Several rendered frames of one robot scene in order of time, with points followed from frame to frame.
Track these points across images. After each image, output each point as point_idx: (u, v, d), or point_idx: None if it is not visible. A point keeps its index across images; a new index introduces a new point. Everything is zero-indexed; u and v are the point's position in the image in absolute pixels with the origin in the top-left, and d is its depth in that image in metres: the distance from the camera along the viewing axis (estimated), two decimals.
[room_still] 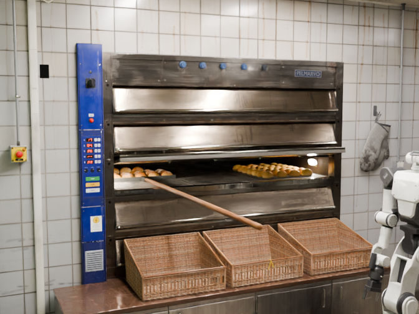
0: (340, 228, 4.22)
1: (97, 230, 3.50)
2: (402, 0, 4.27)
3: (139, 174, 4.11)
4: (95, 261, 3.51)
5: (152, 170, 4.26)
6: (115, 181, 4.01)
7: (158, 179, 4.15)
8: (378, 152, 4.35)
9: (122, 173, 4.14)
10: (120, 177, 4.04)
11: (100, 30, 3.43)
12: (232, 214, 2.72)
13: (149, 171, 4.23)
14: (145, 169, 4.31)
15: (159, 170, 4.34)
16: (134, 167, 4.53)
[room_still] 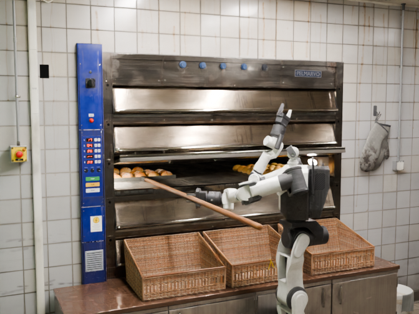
0: (340, 228, 4.22)
1: (97, 230, 3.50)
2: (402, 0, 4.27)
3: (139, 174, 4.11)
4: (95, 261, 3.51)
5: (152, 170, 4.26)
6: (115, 181, 4.01)
7: (158, 179, 4.15)
8: (378, 152, 4.35)
9: (122, 173, 4.14)
10: (120, 177, 4.04)
11: (100, 30, 3.43)
12: (232, 214, 2.72)
13: (149, 171, 4.23)
14: (145, 169, 4.31)
15: (159, 170, 4.34)
16: (134, 167, 4.53)
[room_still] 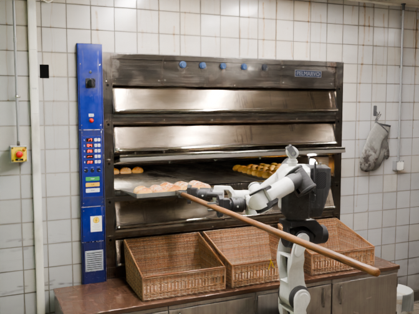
0: (340, 228, 4.22)
1: (97, 230, 3.50)
2: (402, 0, 4.27)
3: (173, 188, 3.44)
4: (95, 261, 3.51)
5: (187, 182, 3.59)
6: (144, 197, 3.34)
7: None
8: (378, 152, 4.35)
9: (152, 186, 3.46)
10: (150, 191, 3.37)
11: (100, 30, 3.43)
12: (325, 250, 2.06)
13: (184, 184, 3.56)
14: (178, 181, 3.64)
15: (194, 182, 3.67)
16: (134, 167, 4.53)
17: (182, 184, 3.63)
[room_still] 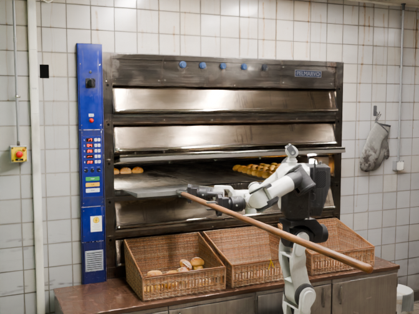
0: (340, 228, 4.22)
1: (97, 230, 3.50)
2: (402, 0, 4.27)
3: None
4: (95, 261, 3.51)
5: (189, 266, 3.66)
6: (145, 196, 3.34)
7: None
8: (378, 152, 4.35)
9: (165, 288, 3.36)
10: None
11: (100, 30, 3.43)
12: (320, 247, 2.05)
13: (184, 265, 3.65)
14: (179, 268, 3.63)
15: (204, 282, 3.36)
16: (134, 167, 4.53)
17: (184, 270, 3.62)
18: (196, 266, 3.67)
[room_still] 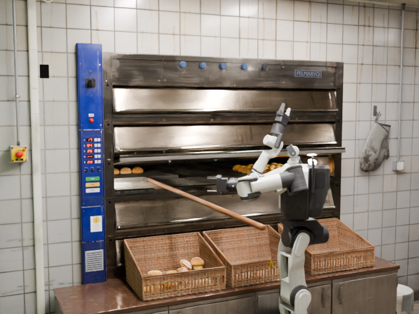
0: (340, 228, 4.22)
1: (97, 230, 3.50)
2: (402, 0, 4.27)
3: None
4: (95, 261, 3.51)
5: (189, 266, 3.66)
6: (117, 181, 4.00)
7: (161, 179, 4.15)
8: (378, 152, 4.35)
9: (165, 288, 3.36)
10: None
11: (100, 30, 3.43)
12: (235, 214, 2.71)
13: (184, 265, 3.65)
14: (179, 268, 3.63)
15: (204, 282, 3.36)
16: (134, 167, 4.53)
17: (184, 270, 3.62)
18: (196, 266, 3.67)
